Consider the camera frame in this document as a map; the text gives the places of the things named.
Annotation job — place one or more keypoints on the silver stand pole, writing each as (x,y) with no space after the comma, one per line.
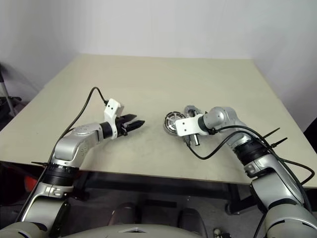
(7,96)

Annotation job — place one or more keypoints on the small white object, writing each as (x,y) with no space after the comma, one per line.
(217,231)

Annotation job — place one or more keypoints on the motor housing with copper windings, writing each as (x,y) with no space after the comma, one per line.
(166,117)

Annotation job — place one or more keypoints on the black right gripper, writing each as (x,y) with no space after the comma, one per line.
(188,140)

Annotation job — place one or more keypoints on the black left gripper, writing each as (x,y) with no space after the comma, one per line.
(122,126)

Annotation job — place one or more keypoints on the dark rounded shape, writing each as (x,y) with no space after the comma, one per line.
(124,213)
(192,217)

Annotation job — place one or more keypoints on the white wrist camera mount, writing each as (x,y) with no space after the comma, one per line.
(185,125)
(111,107)

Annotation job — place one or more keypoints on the silver motor lid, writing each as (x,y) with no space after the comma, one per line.
(191,110)

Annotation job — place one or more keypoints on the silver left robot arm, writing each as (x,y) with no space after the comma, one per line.
(71,141)

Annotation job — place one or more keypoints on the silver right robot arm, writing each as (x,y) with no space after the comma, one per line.
(267,168)

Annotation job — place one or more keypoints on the red object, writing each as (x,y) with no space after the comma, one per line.
(30,183)

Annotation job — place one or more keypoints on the black table frame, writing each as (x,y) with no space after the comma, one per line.
(148,184)

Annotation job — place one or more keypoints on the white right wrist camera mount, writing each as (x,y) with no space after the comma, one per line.
(185,125)

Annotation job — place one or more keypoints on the grey robot torso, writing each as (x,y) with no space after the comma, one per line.
(99,233)

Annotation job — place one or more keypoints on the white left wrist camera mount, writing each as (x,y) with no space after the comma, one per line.
(111,107)

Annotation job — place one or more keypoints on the black zip tie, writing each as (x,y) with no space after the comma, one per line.
(272,132)
(38,163)
(278,143)

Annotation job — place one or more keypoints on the spoked rotor with black rim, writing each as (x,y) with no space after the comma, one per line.
(171,125)

